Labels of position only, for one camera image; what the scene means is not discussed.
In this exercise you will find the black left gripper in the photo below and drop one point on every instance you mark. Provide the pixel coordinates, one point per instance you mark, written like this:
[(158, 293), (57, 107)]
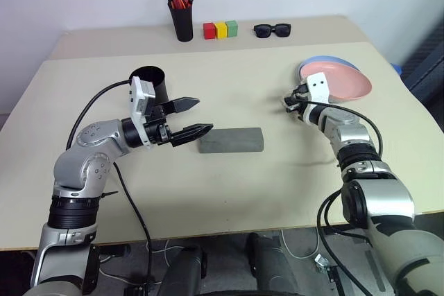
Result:
[(157, 129)]

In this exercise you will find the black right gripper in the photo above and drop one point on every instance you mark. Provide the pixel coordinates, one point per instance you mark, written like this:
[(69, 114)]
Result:
[(300, 100)]

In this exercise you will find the grey felt glasses case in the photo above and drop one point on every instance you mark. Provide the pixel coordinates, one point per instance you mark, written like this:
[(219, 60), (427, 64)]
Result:
[(230, 140)]

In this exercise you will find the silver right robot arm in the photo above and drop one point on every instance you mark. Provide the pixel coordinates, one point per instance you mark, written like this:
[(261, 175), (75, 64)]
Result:
[(381, 199)]

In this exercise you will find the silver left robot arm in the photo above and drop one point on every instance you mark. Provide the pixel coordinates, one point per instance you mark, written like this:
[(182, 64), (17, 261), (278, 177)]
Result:
[(79, 167)]

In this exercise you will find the black plastic cup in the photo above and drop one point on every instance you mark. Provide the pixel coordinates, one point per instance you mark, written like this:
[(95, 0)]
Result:
[(159, 88)]

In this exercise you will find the pink plate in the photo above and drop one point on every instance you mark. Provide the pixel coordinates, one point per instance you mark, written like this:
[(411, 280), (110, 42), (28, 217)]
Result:
[(347, 84)]

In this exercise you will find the blue plate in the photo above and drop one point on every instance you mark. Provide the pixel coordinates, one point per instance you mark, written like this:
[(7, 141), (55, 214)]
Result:
[(329, 58)]

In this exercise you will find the black sunglasses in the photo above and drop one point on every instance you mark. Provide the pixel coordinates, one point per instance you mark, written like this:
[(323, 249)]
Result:
[(262, 30)]

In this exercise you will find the red wooden block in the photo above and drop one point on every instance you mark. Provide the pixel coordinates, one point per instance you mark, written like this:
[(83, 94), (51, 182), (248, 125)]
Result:
[(209, 30)]

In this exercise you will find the black pen holder cup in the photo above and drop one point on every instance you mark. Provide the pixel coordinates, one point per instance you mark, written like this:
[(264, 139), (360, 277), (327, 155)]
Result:
[(182, 25)]

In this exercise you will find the yellow wooden block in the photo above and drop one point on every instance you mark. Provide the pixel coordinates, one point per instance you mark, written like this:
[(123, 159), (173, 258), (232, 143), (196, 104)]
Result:
[(221, 30)]

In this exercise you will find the green wooden block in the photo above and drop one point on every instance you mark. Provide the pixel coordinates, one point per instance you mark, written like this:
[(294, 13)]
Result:
[(232, 28)]

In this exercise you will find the red pen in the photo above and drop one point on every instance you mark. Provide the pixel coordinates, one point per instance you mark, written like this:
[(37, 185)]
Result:
[(179, 2)]

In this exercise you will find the black ribbed object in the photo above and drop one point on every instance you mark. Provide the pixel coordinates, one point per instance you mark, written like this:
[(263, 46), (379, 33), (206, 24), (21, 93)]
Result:
[(425, 63)]

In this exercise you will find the dark rounded shape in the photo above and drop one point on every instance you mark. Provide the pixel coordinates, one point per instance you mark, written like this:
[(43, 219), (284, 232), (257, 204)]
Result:
[(185, 271), (268, 265)]

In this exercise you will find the small metal clip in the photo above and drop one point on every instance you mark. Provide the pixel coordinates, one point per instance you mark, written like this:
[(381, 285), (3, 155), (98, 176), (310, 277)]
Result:
[(321, 261)]

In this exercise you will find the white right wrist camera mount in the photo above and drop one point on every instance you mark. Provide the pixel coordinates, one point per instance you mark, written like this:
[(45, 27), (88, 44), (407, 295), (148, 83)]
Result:
[(318, 84)]

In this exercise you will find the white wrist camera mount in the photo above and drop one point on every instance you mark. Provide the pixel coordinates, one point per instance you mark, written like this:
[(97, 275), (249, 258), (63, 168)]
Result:
[(318, 84), (137, 102)]

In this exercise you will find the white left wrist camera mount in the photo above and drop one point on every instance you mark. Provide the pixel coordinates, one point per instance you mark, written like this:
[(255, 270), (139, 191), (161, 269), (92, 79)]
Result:
[(137, 102)]

